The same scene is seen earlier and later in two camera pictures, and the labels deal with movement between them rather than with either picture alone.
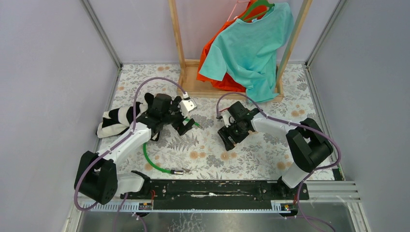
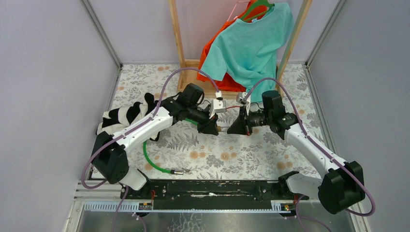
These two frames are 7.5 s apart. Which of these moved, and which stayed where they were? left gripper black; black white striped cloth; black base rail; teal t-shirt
Moved: left gripper black
Stayed: black base rail; black white striped cloth; teal t-shirt
